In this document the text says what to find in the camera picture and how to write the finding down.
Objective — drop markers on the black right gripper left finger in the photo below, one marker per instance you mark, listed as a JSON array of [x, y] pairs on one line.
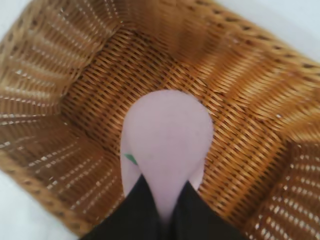
[[130, 215]]

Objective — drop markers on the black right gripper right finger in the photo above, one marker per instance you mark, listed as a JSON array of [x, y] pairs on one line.
[[200, 217]]

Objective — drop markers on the pink toy peach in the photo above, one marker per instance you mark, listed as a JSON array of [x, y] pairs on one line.
[[166, 140]]

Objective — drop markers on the brown woven wicker basket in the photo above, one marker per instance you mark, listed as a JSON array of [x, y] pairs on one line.
[[237, 105]]

